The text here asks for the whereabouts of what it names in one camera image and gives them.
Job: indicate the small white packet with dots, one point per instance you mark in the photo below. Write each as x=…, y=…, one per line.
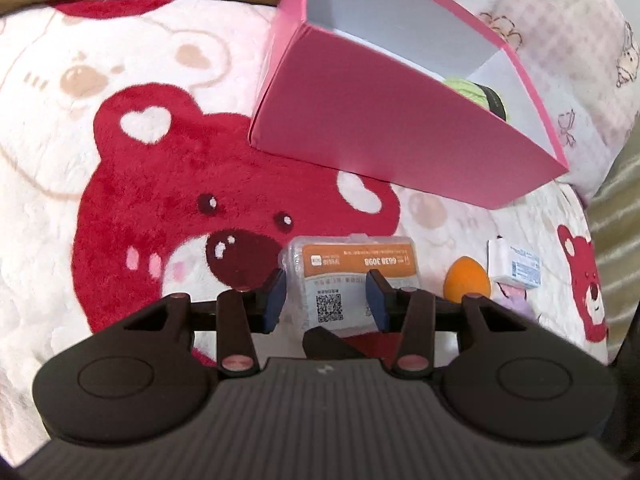
x=517, y=265

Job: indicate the orange makeup sponge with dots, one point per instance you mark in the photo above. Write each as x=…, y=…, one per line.
x=465, y=280

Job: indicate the pink patterned pillow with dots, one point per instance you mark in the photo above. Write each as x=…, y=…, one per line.
x=565, y=45

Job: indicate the purple plush toy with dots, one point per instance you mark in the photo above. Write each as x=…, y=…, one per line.
x=512, y=300

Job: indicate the clear plastic box orange label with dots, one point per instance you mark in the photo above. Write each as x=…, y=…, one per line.
x=335, y=270

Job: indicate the pink cardboard box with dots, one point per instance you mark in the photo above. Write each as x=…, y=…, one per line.
x=360, y=110

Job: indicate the olive green cloth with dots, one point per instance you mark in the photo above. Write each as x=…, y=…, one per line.
x=617, y=235

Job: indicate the bear printed blanket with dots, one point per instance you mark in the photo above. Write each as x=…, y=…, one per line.
x=125, y=210

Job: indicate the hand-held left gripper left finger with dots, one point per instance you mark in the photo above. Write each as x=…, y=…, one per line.
x=274, y=302

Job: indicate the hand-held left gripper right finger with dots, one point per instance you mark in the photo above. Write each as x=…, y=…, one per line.
x=377, y=302

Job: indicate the green yarn ball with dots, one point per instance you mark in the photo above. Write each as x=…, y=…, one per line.
x=467, y=91

